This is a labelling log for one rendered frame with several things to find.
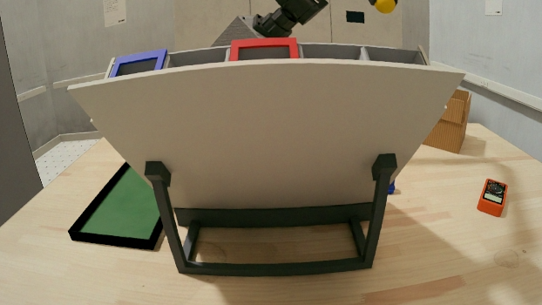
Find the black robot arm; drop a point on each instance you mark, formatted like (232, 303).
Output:
(278, 25)

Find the yellow marble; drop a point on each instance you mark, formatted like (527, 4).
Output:
(385, 6)

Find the green tray with black rim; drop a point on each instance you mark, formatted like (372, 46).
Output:
(125, 207)

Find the white curved cover panel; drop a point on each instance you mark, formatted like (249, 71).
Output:
(269, 140)

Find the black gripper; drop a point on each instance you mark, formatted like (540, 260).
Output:
(372, 2)

